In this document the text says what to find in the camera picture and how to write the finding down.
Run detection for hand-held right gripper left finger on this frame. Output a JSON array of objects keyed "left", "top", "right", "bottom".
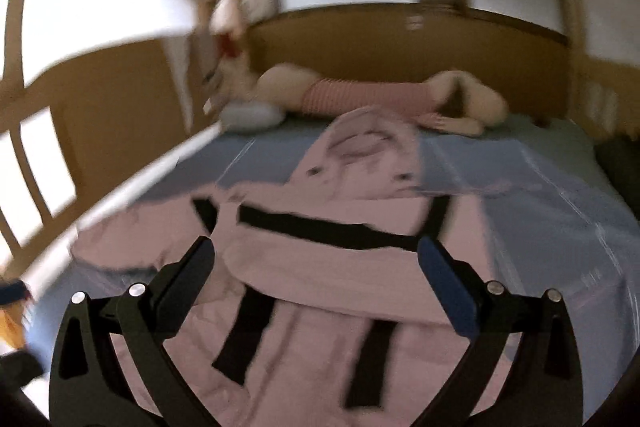
[{"left": 49, "top": 235, "right": 217, "bottom": 427}]

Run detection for dark cloth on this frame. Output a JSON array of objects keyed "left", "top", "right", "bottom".
[{"left": 594, "top": 132, "right": 640, "bottom": 228}]

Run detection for wooden slatted footboard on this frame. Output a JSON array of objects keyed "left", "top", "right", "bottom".
[{"left": 567, "top": 52, "right": 640, "bottom": 138}]

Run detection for long plush dog striped shirt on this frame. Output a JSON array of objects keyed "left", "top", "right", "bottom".
[{"left": 220, "top": 62, "right": 508, "bottom": 138}]

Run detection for brown wooden side panel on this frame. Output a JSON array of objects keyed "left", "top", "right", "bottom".
[{"left": 249, "top": 11, "right": 571, "bottom": 128}]

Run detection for wooden slatted bed rail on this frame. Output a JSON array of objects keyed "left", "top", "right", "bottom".
[{"left": 0, "top": 0, "right": 251, "bottom": 268}]

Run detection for red hanging object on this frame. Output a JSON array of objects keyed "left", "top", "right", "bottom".
[{"left": 219, "top": 33, "right": 242, "bottom": 58}]

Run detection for pink hooded jacket black straps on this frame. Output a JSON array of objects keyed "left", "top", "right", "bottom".
[{"left": 70, "top": 104, "right": 506, "bottom": 427}]

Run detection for grey round pillow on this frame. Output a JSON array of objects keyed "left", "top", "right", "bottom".
[{"left": 220, "top": 102, "right": 284, "bottom": 135}]

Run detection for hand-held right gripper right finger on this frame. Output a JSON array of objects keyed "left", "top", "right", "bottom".
[{"left": 417, "top": 237, "right": 585, "bottom": 427}]

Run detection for blue bed blanket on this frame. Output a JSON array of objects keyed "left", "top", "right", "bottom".
[{"left": 30, "top": 127, "right": 640, "bottom": 408}]

